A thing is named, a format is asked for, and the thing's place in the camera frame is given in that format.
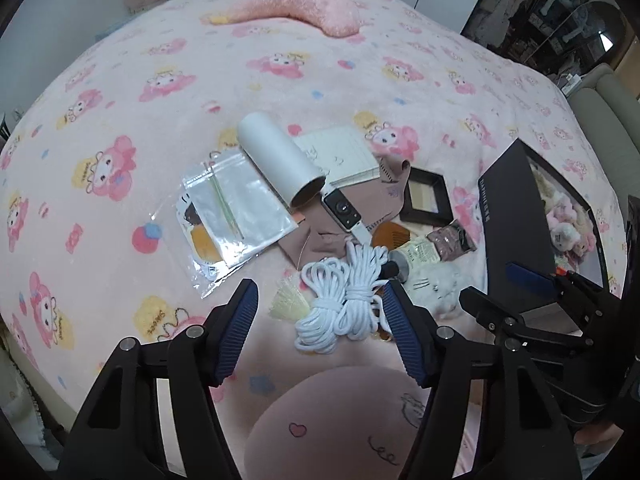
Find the white device with black button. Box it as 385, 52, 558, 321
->
320, 182, 373, 246

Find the glass display cabinet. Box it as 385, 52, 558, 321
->
460, 0, 640, 76

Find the beige sofa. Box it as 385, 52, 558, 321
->
570, 62, 640, 171

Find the pink plush crescent pillow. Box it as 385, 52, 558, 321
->
200, 0, 368, 38

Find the cream tube with black cap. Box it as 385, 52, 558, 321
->
382, 235, 441, 281

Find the white notebook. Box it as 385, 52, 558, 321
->
295, 125, 381, 186

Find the clear zip bag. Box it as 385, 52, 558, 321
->
181, 152, 297, 268

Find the black square frame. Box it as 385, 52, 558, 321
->
397, 166, 453, 226

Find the tan bear plush toy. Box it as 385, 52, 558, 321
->
530, 165, 561, 198

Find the brown cloth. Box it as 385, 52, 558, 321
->
277, 157, 413, 266

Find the black storage box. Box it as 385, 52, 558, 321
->
477, 137, 613, 336

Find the white rope bundle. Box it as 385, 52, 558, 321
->
294, 241, 396, 356

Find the cartoon sticker packet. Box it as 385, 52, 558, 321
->
175, 187, 281, 301

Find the small cream plush toy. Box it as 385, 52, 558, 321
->
550, 220, 581, 252

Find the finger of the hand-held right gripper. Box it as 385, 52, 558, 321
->
458, 285, 596, 361
504, 261, 618, 321

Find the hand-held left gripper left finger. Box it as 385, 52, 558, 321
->
57, 277, 261, 480

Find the brown glitter pouch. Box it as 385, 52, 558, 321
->
427, 220, 478, 261

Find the pink printed blanket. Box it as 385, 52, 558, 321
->
0, 0, 633, 441

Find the pink plush toy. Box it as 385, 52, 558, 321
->
545, 192, 576, 226

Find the brown wooden comb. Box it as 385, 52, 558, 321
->
367, 220, 406, 251

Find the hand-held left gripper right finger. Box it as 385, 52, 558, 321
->
372, 277, 583, 480

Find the pale yellow tassel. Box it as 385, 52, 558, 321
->
269, 277, 313, 323

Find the white lace cloth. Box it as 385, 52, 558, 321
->
0, 350, 66, 461

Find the white plush toy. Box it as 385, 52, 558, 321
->
402, 260, 473, 318

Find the tan plush with pink bow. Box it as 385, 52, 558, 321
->
572, 220, 598, 261

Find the white paper roll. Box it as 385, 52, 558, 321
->
236, 112, 328, 209

